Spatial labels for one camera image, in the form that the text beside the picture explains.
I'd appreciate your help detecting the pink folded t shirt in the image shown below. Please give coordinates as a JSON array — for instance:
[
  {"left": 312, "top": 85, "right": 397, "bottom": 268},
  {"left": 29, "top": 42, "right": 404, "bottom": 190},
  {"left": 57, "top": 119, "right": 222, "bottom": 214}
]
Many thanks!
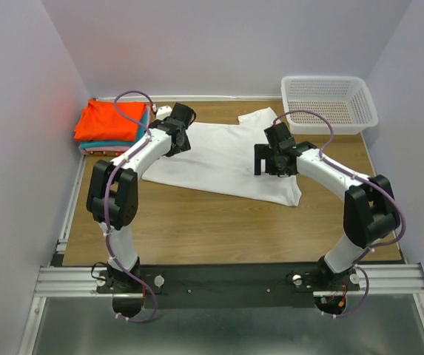
[{"left": 78, "top": 141, "right": 134, "bottom": 157}]

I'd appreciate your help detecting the white t shirt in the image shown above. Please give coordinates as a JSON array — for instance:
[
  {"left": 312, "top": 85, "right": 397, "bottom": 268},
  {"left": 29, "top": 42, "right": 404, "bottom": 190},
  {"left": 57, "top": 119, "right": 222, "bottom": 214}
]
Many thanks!
[{"left": 142, "top": 107, "right": 302, "bottom": 206}]

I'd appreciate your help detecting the white plastic basket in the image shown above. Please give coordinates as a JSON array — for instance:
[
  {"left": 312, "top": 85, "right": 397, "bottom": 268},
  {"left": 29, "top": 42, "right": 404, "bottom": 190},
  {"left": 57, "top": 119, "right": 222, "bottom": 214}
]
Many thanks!
[{"left": 281, "top": 75, "right": 379, "bottom": 135}]

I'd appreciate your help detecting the white back edge strip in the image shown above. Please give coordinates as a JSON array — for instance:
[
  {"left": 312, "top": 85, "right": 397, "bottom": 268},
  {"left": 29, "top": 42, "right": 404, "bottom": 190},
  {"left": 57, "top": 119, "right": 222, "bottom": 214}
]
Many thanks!
[{"left": 94, "top": 94, "right": 282, "bottom": 103}]

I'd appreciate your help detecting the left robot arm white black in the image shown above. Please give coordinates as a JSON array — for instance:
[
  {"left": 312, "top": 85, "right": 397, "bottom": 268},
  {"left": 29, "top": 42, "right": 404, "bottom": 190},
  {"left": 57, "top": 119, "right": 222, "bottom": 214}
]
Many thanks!
[{"left": 87, "top": 103, "right": 196, "bottom": 292}]

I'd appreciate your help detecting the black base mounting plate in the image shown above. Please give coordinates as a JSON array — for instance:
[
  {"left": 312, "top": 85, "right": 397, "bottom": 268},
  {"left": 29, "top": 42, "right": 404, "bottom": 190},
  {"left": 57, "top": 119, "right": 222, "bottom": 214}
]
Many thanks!
[{"left": 90, "top": 263, "right": 360, "bottom": 317}]

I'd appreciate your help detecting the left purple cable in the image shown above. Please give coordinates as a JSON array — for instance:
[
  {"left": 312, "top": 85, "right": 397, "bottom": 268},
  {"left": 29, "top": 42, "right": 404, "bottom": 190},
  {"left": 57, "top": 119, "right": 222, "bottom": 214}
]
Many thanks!
[{"left": 102, "top": 89, "right": 160, "bottom": 325}]

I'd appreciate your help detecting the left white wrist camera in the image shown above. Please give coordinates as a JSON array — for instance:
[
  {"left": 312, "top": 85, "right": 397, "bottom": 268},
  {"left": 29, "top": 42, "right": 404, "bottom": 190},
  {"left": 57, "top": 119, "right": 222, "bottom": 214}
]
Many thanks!
[{"left": 155, "top": 106, "right": 172, "bottom": 120}]

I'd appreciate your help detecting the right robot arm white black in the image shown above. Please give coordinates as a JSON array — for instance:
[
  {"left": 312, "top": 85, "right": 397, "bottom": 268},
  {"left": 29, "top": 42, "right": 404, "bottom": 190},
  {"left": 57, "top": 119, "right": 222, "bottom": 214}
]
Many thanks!
[{"left": 254, "top": 123, "right": 401, "bottom": 290}]

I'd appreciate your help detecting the aluminium frame rail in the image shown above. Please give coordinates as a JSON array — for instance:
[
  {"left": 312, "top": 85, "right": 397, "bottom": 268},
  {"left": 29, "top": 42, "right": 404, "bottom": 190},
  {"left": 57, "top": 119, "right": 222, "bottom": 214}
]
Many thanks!
[{"left": 21, "top": 170, "right": 424, "bottom": 354}]

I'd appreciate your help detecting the teal folded t shirt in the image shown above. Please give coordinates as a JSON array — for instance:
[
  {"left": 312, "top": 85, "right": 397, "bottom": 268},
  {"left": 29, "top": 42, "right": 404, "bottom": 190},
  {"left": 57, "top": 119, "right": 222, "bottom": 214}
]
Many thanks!
[{"left": 74, "top": 106, "right": 149, "bottom": 153}]

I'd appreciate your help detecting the orange folded t shirt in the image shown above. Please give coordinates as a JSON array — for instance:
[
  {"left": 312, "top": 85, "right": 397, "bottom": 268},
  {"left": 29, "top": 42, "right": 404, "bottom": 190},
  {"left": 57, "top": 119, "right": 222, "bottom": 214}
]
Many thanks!
[{"left": 73, "top": 98, "right": 144, "bottom": 142}]

